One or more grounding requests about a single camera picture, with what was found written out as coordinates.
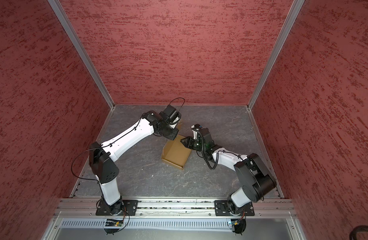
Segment black cable bundle at corner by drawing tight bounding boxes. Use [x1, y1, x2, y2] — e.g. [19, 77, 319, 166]
[349, 224, 368, 240]

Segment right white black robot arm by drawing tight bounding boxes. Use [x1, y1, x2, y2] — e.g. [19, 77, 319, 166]
[181, 134, 277, 216]

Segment right aluminium corner post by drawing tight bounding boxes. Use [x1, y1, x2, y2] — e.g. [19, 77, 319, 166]
[247, 0, 305, 112]

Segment aluminium corner post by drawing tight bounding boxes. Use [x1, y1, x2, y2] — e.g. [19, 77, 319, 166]
[48, 0, 116, 111]
[247, 0, 305, 112]

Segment brown cardboard box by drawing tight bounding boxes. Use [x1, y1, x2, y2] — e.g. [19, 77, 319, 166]
[161, 133, 191, 170]

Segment left aluminium corner post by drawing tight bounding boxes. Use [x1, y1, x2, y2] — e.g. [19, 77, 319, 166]
[48, 0, 116, 111]

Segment perforated metal cable tray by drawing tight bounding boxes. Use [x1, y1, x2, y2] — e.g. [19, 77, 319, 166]
[60, 218, 231, 231]

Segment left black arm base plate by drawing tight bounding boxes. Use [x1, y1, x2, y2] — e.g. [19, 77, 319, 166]
[96, 199, 139, 217]

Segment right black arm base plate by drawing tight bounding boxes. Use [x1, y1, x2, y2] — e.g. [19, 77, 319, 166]
[214, 200, 255, 217]

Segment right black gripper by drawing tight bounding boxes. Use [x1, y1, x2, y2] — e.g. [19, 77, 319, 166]
[180, 135, 206, 151]

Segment aluminium front rail frame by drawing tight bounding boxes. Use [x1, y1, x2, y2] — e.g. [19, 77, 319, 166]
[42, 197, 306, 240]

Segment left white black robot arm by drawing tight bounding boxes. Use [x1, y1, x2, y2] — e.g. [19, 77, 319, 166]
[89, 105, 182, 216]

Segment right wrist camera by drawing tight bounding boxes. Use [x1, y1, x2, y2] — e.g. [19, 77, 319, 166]
[191, 124, 213, 144]

